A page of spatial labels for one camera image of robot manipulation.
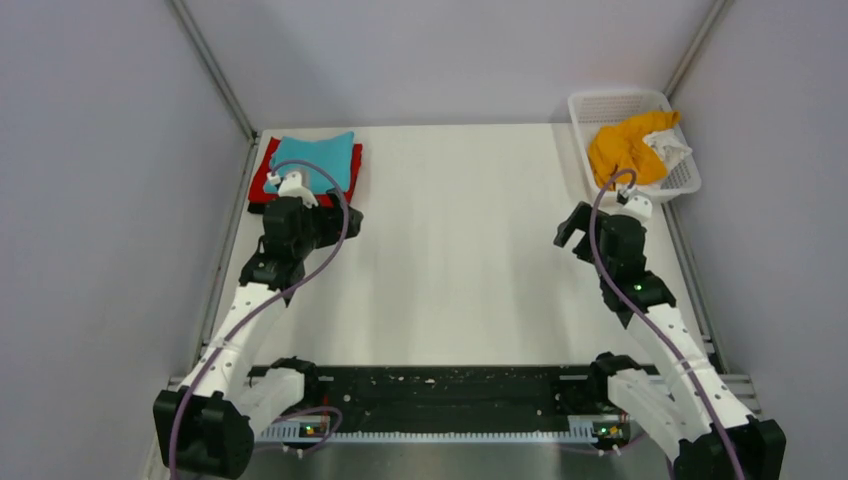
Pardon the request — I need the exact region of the folded teal t shirt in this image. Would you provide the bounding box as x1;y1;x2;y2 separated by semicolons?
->
262;131;354;196

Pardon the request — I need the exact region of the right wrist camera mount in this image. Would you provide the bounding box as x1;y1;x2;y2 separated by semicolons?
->
616;187;654;224

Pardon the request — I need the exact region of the white t shirt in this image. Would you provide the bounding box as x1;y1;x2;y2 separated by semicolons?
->
643;129;693;173

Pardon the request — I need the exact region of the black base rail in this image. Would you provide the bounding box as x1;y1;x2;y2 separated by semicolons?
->
291;365;635;440

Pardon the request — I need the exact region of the folded black t shirt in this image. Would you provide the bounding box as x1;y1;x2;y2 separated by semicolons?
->
247;200;268;215

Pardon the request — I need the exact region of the folded red t shirt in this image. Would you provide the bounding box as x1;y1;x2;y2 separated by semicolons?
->
248;132;363;213

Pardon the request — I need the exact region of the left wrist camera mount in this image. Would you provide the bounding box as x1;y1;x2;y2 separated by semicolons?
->
267;169;319;208

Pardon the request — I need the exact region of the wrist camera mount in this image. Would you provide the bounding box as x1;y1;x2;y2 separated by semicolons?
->
267;169;319;208
616;187;654;224

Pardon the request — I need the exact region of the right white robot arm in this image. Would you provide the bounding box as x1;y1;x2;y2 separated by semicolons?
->
553;197;787;479

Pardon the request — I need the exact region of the white plastic basket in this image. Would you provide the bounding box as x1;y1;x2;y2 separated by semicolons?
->
568;89;702;202

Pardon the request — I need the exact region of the aluminium frame rail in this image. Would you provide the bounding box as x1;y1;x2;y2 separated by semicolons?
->
158;374;763;446

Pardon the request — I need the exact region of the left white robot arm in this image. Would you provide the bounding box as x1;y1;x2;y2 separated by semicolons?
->
153;194;364;479

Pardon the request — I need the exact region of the yellow t shirt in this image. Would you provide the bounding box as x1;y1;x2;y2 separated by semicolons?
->
588;111;681;187

